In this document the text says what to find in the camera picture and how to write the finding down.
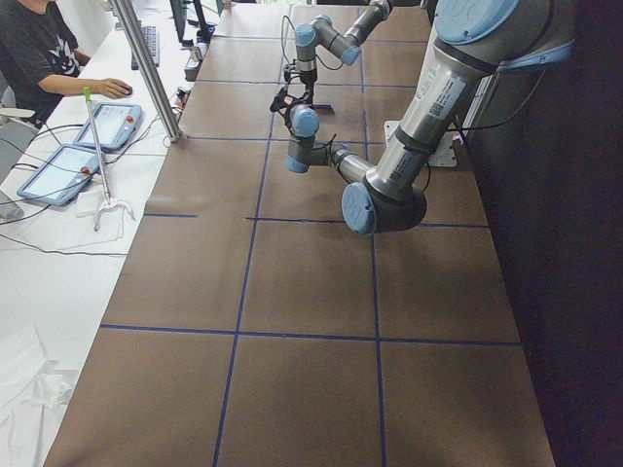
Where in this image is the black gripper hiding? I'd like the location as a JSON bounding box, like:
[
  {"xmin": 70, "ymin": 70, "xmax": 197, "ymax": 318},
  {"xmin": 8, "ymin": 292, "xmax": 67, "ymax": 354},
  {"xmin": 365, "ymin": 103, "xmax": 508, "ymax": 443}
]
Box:
[{"xmin": 300, "ymin": 72, "xmax": 316, "ymax": 103}]

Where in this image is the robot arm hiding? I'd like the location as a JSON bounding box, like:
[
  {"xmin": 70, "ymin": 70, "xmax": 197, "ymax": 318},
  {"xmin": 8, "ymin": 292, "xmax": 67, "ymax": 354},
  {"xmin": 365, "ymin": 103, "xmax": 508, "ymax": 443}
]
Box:
[
  {"xmin": 295, "ymin": 0, "xmax": 393, "ymax": 104},
  {"xmin": 270, "ymin": 1, "xmax": 576, "ymax": 234}
]

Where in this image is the person's hand on mouse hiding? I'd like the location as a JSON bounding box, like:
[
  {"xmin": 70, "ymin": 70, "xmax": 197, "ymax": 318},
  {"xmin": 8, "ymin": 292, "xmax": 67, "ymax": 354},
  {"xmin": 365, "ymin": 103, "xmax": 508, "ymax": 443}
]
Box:
[{"xmin": 96, "ymin": 78, "xmax": 130, "ymax": 99}]

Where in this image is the black keyboard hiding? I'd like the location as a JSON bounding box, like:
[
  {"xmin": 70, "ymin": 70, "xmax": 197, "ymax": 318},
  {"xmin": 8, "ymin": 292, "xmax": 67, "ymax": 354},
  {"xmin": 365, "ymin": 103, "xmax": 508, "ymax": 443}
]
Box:
[{"xmin": 140, "ymin": 25, "xmax": 161, "ymax": 67}]

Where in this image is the upper teach pendant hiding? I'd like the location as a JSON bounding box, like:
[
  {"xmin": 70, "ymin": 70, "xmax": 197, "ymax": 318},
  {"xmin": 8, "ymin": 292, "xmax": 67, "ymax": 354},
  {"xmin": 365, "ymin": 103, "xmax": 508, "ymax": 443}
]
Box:
[{"xmin": 92, "ymin": 102, "xmax": 142, "ymax": 152}]

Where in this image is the teach pendant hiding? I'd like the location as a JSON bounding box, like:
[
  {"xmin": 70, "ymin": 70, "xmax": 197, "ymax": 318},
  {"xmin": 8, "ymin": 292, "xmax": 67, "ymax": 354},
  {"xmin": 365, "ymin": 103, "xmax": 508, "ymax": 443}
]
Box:
[
  {"xmin": 17, "ymin": 144, "xmax": 99, "ymax": 206},
  {"xmin": 92, "ymin": 102, "xmax": 142, "ymax": 152}
]

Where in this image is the reacher grabber stick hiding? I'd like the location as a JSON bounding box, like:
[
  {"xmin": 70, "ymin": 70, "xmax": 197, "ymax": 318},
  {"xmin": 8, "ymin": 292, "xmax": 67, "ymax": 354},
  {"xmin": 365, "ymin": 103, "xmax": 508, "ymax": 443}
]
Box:
[{"xmin": 83, "ymin": 87, "xmax": 135, "ymax": 232}]

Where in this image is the lower teach pendant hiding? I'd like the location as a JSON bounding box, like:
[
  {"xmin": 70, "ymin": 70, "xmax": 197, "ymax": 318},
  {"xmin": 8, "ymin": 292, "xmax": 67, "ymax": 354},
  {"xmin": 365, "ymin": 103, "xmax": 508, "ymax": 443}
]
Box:
[{"xmin": 17, "ymin": 144, "xmax": 99, "ymax": 206}]

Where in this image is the seated person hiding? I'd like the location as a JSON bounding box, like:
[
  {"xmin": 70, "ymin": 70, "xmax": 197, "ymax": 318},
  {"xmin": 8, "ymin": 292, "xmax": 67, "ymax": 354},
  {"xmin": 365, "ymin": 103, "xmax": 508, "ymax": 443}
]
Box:
[{"xmin": 1, "ymin": 0, "xmax": 102, "ymax": 127}]

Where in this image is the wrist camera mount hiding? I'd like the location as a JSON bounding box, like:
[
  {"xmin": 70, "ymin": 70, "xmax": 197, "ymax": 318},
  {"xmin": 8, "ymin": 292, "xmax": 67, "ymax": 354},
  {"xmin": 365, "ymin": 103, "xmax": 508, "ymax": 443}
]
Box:
[
  {"xmin": 282, "ymin": 59, "xmax": 300, "ymax": 83},
  {"xmin": 270, "ymin": 86, "xmax": 297, "ymax": 113}
]

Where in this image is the aluminium frame post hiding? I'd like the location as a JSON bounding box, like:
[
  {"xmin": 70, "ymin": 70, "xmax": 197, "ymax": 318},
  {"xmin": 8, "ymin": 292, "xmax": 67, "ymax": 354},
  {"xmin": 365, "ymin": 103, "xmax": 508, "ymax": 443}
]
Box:
[{"xmin": 109, "ymin": 0, "xmax": 182, "ymax": 143}]

